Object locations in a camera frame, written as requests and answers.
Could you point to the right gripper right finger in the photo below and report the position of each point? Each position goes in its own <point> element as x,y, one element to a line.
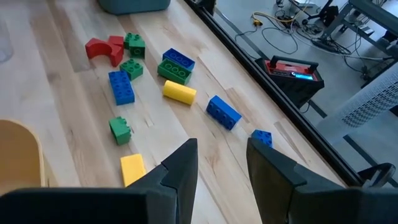
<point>280,193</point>

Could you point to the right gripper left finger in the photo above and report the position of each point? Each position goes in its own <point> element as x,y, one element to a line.
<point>174,193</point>

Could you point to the long blue toy brick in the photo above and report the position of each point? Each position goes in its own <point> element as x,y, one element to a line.
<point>223,112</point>
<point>178,58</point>
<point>121,87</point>
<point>262,137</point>

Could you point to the yellow toy cylinder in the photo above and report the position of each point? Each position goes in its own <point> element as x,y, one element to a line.
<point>179,92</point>

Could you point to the long green toy brick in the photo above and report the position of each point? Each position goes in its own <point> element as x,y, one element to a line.
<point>174,72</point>

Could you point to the red toy brick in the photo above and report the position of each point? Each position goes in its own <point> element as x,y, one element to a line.
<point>116,40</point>

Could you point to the red toy arch block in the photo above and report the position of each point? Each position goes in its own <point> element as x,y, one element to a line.
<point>96,46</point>

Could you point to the yellow toy brick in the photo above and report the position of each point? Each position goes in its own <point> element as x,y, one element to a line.
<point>132,169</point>

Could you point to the black plastic crate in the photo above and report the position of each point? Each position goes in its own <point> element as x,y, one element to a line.
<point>298,93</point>

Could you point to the red black power station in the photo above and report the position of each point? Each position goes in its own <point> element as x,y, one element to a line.
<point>289,73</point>

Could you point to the white tower fan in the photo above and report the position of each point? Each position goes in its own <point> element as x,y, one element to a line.
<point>367,105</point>

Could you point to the black floor power strip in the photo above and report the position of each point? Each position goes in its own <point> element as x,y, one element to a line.
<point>326,45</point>

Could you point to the yellow plastic bin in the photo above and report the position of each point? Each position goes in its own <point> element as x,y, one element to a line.
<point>18,155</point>

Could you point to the teal plastic bin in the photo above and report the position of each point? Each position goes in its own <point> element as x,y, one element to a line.
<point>133,6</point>

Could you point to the black workbench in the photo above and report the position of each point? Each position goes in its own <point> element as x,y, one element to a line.
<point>376,14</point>

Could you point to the clear plastic bin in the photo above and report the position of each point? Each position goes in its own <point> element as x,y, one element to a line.
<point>3,46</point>

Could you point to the black frame clamp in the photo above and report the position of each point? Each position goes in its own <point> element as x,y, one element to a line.
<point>205,3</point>
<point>377,174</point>

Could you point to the black aluminium table frame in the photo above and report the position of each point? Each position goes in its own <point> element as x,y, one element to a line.
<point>230,46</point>

